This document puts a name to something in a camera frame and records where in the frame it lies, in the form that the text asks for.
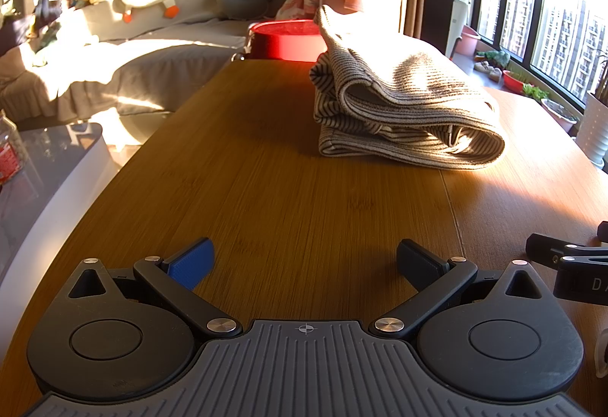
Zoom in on glass coffee table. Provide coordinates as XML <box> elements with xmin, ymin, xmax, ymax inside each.
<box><xmin>0</xmin><ymin>121</ymin><xmax>120</xmax><ymax>281</ymax></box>

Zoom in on clear plastic jar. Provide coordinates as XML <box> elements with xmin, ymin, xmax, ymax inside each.
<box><xmin>0</xmin><ymin>110</ymin><xmax>20</xmax><ymax>186</ymax></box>

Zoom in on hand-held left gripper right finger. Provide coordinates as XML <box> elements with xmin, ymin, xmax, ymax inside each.
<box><xmin>370</xmin><ymin>239</ymin><xmax>547</xmax><ymax>341</ymax></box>

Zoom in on pale pink planter bowl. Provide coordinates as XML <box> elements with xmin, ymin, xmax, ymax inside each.
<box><xmin>541</xmin><ymin>98</ymin><xmax>581</xmax><ymax>133</ymax></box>

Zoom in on grey sofa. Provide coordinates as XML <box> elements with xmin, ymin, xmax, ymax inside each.
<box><xmin>0</xmin><ymin>0</ymin><xmax>344</xmax><ymax>125</ymax></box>

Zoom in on pink plastic basin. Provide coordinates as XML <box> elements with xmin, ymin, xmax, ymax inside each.
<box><xmin>455</xmin><ymin>24</ymin><xmax>482</xmax><ymax>57</ymax></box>

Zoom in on small beige shoes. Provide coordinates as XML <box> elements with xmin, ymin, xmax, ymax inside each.
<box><xmin>473</xmin><ymin>60</ymin><xmax>504</xmax><ymax>81</ymax></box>

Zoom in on potted palm in white pot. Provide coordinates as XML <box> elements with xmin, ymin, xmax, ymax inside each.
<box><xmin>574</xmin><ymin>55</ymin><xmax>608</xmax><ymax>171</ymax></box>

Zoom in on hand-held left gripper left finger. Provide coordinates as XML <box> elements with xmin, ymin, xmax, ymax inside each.
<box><xmin>68</xmin><ymin>237</ymin><xmax>243</xmax><ymax>340</ymax></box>

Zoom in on green toy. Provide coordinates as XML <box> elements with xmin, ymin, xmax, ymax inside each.
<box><xmin>475</xmin><ymin>49</ymin><xmax>510</xmax><ymax>67</ymax></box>

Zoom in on striped beige knit sweater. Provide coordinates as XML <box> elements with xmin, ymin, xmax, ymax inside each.
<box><xmin>310</xmin><ymin>5</ymin><xmax>510</xmax><ymax>172</ymax></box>

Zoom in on red round bucket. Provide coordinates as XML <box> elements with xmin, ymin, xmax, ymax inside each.
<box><xmin>245</xmin><ymin>19</ymin><xmax>329</xmax><ymax>63</ymax></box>

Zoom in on person's right hand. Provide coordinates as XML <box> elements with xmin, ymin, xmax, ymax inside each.
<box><xmin>591</xmin><ymin>328</ymin><xmax>608</xmax><ymax>376</ymax></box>

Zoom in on red bowl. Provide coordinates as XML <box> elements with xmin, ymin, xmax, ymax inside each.
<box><xmin>502</xmin><ymin>70</ymin><xmax>528</xmax><ymax>94</ymax></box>

